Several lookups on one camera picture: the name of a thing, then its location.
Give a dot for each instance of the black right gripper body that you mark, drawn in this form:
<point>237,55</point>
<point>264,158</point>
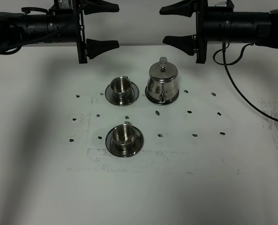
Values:
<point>210,21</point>

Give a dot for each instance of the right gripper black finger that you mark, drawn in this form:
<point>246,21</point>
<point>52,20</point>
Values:
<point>182,8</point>
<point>187,44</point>

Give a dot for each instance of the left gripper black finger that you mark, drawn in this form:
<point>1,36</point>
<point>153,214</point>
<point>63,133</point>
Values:
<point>96,47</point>
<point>99,6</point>

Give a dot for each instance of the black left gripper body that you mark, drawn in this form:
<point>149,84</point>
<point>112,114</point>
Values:
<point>67,25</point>

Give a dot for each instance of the stainless steel teapot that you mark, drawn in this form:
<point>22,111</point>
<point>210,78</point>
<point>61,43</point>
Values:
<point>162,87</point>

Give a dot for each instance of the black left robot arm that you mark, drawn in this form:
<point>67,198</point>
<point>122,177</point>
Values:
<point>29,27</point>

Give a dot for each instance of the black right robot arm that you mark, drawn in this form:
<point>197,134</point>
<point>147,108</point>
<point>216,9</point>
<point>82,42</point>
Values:
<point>257,28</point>

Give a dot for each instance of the far stainless steel teacup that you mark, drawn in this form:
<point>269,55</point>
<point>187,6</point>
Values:
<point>121,87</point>

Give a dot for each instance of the stainless steel teacup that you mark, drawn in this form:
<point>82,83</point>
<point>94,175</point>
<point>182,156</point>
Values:
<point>121,87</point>
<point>124,134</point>

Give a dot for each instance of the far stainless steel saucer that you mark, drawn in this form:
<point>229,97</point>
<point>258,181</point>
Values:
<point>133,96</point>

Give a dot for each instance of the stainless steel saucer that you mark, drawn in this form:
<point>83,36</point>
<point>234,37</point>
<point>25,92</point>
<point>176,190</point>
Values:
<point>133,96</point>
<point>128,151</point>

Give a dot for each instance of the near stainless steel teacup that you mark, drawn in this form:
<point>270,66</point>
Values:
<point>124,134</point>

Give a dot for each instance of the near stainless steel saucer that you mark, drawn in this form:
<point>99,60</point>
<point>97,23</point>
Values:
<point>128,151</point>

